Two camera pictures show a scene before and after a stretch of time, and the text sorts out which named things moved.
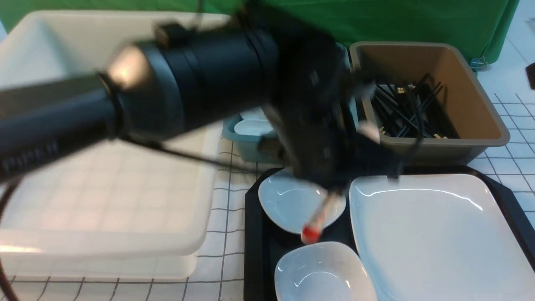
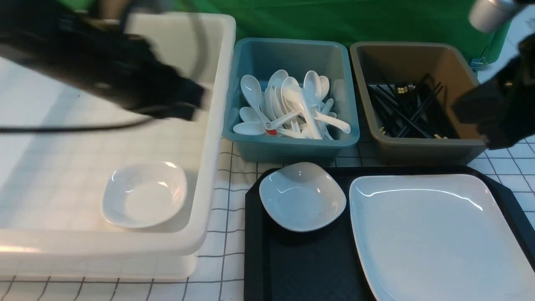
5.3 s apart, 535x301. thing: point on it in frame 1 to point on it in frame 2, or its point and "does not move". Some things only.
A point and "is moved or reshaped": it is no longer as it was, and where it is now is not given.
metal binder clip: [477, 65] does not move
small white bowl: [323, 271] to [140, 195]
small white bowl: [289, 203] does not move
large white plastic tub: [138, 209] does not move
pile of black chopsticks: [419, 111] does not move
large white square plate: [438, 237] does not move
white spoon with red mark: [312, 230] is moved or reshaped
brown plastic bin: [426, 100] does not move
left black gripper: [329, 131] to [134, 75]
